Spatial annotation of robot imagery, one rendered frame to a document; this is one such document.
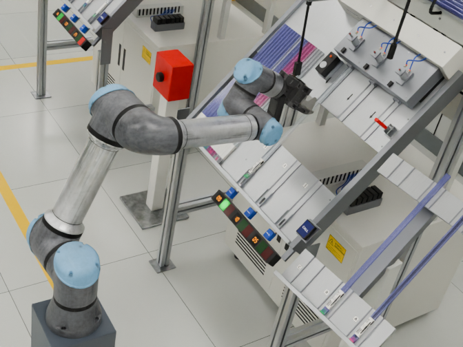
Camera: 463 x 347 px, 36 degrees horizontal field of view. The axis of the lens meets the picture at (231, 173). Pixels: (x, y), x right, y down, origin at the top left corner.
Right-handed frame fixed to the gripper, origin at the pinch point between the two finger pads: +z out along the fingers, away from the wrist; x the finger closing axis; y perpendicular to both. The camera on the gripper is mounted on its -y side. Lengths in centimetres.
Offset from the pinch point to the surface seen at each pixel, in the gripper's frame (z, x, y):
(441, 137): 193, 64, 11
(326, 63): -0.5, 4.9, 15.5
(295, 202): -4.1, -20.4, -23.2
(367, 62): 0.1, -7.7, 23.3
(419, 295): 86, -32, -39
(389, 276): 1, -57, -20
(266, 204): -5.7, -13.1, -30.0
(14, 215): -9, 92, -116
